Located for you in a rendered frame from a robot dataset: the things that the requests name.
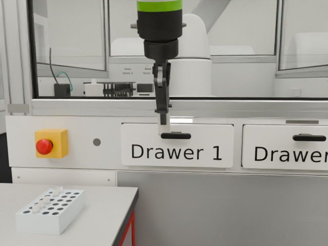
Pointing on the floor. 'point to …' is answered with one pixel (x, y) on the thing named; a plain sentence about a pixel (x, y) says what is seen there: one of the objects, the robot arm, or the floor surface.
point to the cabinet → (210, 205)
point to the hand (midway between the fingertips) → (163, 122)
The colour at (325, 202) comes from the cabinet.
